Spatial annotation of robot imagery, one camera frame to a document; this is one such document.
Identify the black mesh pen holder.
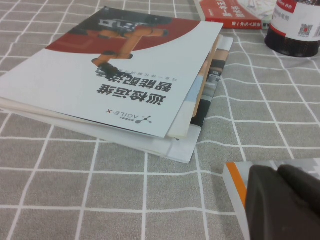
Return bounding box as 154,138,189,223
264,0,320,59

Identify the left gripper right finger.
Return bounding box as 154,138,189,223
277,164,320,218

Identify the tan-edged booklet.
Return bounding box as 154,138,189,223
166,34,224,139

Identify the orange-edged ROS book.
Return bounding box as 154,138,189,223
222,157,320,221

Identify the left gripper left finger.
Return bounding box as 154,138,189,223
245,163,320,240

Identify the white AgileX brochure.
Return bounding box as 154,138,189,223
0,6,225,140

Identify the red-spined book with map cover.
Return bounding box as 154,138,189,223
193,0,277,30

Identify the dark photo brochure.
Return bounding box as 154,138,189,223
189,36,235,127

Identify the grey checkered tablecloth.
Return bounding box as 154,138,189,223
0,0,320,240

